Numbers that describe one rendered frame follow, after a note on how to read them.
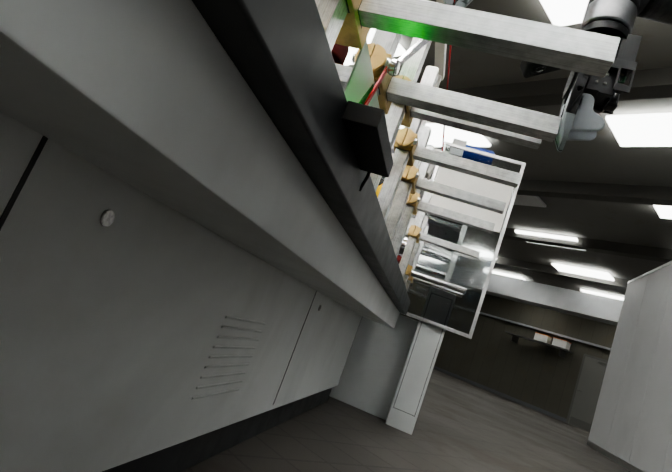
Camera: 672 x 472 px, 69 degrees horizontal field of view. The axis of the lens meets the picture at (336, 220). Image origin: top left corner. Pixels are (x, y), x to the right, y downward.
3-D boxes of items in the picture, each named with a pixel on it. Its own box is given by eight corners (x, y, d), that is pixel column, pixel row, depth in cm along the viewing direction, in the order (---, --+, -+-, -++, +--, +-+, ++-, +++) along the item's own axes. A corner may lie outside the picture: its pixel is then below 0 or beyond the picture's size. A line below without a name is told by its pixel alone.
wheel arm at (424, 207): (491, 233, 173) (494, 225, 174) (492, 231, 170) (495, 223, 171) (394, 203, 182) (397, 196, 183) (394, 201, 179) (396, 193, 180)
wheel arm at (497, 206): (502, 214, 150) (505, 204, 150) (503, 211, 146) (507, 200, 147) (351, 170, 162) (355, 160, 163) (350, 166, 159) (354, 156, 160)
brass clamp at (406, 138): (414, 167, 136) (420, 151, 137) (413, 148, 123) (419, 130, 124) (393, 161, 137) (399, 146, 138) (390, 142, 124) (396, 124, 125)
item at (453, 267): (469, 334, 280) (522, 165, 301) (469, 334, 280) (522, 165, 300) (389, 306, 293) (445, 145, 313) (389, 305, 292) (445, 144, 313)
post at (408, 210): (392, 269, 172) (435, 149, 181) (392, 267, 169) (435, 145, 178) (383, 266, 173) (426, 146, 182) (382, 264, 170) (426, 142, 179)
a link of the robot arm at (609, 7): (593, -9, 76) (578, 25, 84) (586, 16, 75) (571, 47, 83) (645, 0, 74) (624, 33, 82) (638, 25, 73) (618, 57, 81)
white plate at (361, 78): (366, 178, 85) (385, 128, 87) (341, 107, 60) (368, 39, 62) (363, 177, 85) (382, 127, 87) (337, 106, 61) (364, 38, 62)
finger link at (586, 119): (599, 150, 70) (614, 95, 72) (557, 140, 72) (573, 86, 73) (592, 158, 73) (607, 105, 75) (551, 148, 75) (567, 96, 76)
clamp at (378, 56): (387, 115, 86) (396, 91, 87) (380, 74, 74) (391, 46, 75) (357, 108, 88) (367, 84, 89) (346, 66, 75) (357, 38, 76)
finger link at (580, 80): (579, 109, 71) (594, 58, 73) (568, 106, 71) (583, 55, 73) (570, 123, 75) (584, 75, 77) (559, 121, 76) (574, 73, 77)
